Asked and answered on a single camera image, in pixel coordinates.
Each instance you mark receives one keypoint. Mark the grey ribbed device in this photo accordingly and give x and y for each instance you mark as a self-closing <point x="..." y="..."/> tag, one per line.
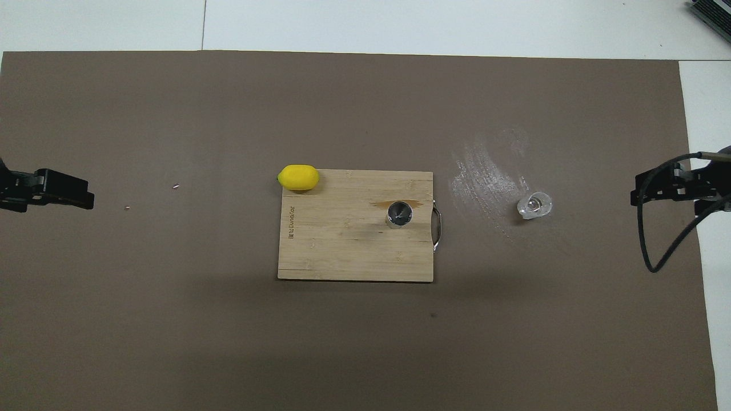
<point x="717" y="11"/>

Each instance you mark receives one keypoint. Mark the yellow lemon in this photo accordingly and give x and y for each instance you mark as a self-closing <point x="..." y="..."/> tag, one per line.
<point x="298" y="177"/>

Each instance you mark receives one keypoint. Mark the small clear glass cup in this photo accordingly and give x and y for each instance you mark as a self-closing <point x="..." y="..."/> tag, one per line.
<point x="535" y="205"/>

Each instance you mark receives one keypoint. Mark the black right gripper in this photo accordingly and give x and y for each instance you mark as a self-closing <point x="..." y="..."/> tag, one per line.
<point x="708" y="182"/>

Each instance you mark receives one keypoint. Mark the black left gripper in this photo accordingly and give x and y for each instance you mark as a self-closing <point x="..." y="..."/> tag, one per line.
<point x="17" y="188"/>

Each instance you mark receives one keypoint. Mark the wooden cutting board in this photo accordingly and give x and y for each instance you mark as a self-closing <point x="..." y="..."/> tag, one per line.
<point x="342" y="245"/>

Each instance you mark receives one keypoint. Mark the brown table mat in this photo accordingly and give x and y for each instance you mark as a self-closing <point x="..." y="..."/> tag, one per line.
<point x="365" y="114"/>

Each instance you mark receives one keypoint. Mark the metal double jigger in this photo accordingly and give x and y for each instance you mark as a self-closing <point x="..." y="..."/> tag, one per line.
<point x="400" y="214"/>

